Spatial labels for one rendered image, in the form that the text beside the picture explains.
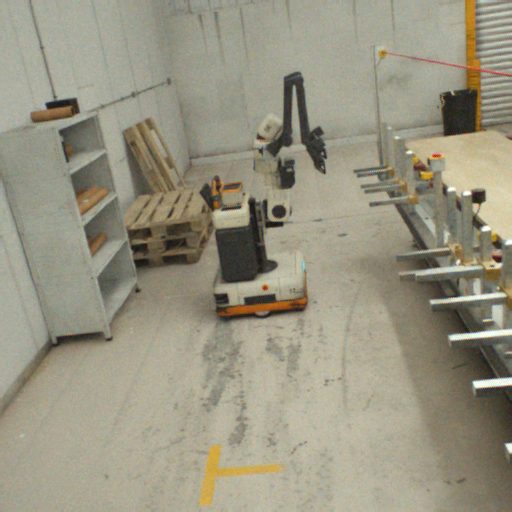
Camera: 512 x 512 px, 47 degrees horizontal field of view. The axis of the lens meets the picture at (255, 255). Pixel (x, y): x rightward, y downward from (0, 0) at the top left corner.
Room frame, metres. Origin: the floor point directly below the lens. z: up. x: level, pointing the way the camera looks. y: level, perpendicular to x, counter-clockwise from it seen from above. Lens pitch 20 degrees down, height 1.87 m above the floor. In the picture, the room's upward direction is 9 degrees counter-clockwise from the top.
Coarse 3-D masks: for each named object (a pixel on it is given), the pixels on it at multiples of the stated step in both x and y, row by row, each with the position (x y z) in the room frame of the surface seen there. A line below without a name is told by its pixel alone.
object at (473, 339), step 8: (448, 336) 1.54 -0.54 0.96; (456, 336) 1.53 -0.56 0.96; (464, 336) 1.52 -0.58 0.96; (472, 336) 1.51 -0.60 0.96; (480, 336) 1.51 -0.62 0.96; (488, 336) 1.50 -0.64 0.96; (496, 336) 1.50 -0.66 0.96; (504, 336) 1.49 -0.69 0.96; (456, 344) 1.51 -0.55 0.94; (464, 344) 1.51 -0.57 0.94; (472, 344) 1.50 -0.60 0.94; (480, 344) 1.50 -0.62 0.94; (488, 344) 1.50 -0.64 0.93
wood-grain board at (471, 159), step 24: (408, 144) 4.73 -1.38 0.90; (432, 144) 4.59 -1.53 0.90; (456, 144) 4.45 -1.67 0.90; (480, 144) 4.32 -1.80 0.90; (504, 144) 4.19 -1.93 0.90; (456, 168) 3.72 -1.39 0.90; (480, 168) 3.63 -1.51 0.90; (504, 168) 3.54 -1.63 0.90; (456, 192) 3.20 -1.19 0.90; (504, 192) 3.05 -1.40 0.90; (480, 216) 2.72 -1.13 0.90; (504, 216) 2.67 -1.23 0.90
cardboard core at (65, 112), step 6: (60, 108) 4.38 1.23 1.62; (66, 108) 4.36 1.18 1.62; (72, 108) 4.41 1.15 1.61; (36, 114) 4.38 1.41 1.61; (42, 114) 4.37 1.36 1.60; (48, 114) 4.37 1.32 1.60; (54, 114) 4.36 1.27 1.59; (60, 114) 4.36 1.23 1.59; (66, 114) 4.35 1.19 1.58; (72, 114) 4.41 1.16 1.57; (36, 120) 4.39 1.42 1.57; (42, 120) 4.39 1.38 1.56
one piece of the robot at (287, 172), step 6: (282, 156) 4.04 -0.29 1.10; (282, 162) 3.98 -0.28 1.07; (288, 162) 4.08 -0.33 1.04; (294, 162) 4.05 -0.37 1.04; (282, 168) 3.95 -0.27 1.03; (288, 168) 3.94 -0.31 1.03; (276, 174) 3.96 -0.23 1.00; (282, 174) 3.95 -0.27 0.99; (288, 174) 3.94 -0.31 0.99; (294, 174) 4.19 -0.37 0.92; (282, 180) 3.95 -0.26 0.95; (288, 180) 3.94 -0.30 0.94; (294, 180) 3.94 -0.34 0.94; (282, 186) 3.95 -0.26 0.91; (288, 186) 3.94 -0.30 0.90
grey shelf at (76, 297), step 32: (64, 128) 4.74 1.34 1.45; (96, 128) 4.72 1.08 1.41; (0, 160) 3.87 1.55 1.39; (32, 160) 3.85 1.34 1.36; (64, 160) 3.84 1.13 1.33; (96, 160) 4.72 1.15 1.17; (32, 192) 3.86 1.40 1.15; (64, 192) 3.83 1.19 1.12; (32, 224) 3.87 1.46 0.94; (64, 224) 3.84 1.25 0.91; (96, 224) 4.74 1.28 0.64; (32, 256) 3.90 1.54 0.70; (64, 256) 3.85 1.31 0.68; (96, 256) 4.26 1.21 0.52; (128, 256) 4.71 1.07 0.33; (64, 288) 3.85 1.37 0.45; (96, 288) 3.83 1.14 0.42; (128, 288) 4.46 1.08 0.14; (64, 320) 3.86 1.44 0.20; (96, 320) 3.84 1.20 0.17
